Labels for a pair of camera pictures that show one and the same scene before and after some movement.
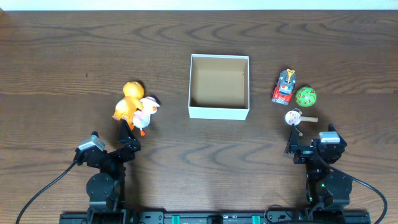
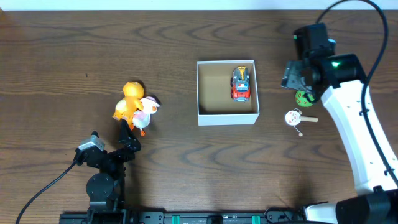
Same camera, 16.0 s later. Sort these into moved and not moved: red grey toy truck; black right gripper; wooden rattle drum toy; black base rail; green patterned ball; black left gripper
Moved: black right gripper; red grey toy truck
Not moved: green patterned ball; black left gripper; black base rail; wooden rattle drum toy
